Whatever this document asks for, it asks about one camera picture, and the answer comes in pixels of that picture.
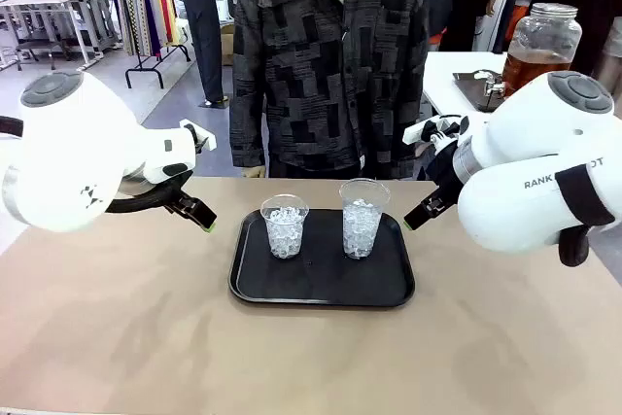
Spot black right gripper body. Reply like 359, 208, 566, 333
427, 141, 466, 205

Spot tall clear plastic cup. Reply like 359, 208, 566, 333
338, 178, 392, 260

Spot short clear plastic cup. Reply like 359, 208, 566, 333
259, 194, 310, 260

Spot glass tea dispenser jar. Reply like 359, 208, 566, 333
482, 3, 583, 98

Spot person's left forearm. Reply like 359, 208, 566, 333
388, 64, 432, 168

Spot person's right forearm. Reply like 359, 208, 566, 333
228, 79, 269, 169

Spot white side table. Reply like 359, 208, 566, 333
421, 50, 509, 127

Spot black plastic serving tray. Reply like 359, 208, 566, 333
227, 208, 417, 309

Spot black clothes rack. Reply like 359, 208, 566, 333
124, 41, 193, 90

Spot person in grey patchwork jacket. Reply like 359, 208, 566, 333
227, 0, 432, 181

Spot cardboard box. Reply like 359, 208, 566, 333
220, 22, 237, 67

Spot mannequin in dark trousers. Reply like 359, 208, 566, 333
159, 0, 229, 108

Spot hanging colourful fabrics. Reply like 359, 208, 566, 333
105, 0, 179, 59

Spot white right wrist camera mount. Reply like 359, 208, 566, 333
402, 113, 471, 147

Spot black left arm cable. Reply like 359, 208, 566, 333
0, 116, 189, 216

